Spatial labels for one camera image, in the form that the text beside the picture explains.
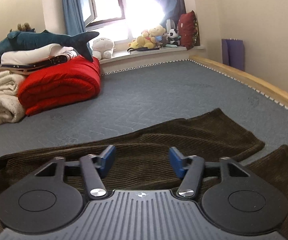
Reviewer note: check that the cream folded blanket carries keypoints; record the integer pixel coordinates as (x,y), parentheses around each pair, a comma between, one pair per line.
(11,110)

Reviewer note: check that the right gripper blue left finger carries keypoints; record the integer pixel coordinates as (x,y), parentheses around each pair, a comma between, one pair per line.
(93,169)

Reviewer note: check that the red folded blanket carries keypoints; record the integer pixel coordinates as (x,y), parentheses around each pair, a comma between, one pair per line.
(63,84)

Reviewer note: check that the purple folded mat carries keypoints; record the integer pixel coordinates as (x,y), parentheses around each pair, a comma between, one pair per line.
(233,53)

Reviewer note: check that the blue shark plush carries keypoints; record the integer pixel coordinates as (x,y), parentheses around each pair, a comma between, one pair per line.
(26,40)

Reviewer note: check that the window frame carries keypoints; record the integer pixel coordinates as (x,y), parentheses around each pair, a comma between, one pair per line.
(102,12)

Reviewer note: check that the white plush toy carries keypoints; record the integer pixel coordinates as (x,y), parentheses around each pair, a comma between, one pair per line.
(103,48)

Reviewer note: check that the brown corduroy pants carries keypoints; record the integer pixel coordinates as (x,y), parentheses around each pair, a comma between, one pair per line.
(142,157)

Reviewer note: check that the panda plush toy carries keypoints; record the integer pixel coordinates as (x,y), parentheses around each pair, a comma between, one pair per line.
(173,37)

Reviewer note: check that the yellow plush bear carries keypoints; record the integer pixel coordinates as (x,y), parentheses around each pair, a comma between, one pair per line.
(151,39)

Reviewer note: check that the wooden bed frame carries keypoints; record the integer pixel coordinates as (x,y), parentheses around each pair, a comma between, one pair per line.
(268,90)

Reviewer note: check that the blue curtain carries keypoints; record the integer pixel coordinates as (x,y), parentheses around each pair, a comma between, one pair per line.
(73,17)

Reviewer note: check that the dark red cushion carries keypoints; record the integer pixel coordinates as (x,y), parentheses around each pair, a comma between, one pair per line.
(188,29)

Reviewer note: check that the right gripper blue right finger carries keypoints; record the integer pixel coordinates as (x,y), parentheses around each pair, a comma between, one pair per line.
(188,169)

